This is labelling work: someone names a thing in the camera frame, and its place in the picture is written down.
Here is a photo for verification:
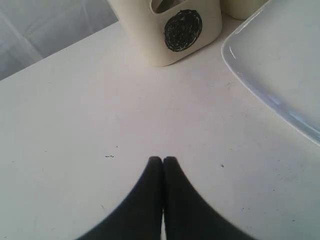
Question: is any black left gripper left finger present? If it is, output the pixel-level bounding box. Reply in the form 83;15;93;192
79;156;164;240

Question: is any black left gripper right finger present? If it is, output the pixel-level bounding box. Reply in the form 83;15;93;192
163;156;253;240

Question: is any white square plate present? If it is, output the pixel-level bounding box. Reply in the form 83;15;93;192
221;0;320;144

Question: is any steel mug with solid handle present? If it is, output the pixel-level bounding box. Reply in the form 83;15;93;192
151;0;184;14

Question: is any cream bin with circle mark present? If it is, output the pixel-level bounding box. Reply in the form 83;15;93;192
108;0;223;67

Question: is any cream bin with triangle mark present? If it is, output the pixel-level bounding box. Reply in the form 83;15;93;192
220;0;267;20

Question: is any white backdrop curtain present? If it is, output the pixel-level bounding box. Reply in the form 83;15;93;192
0;0;118;79

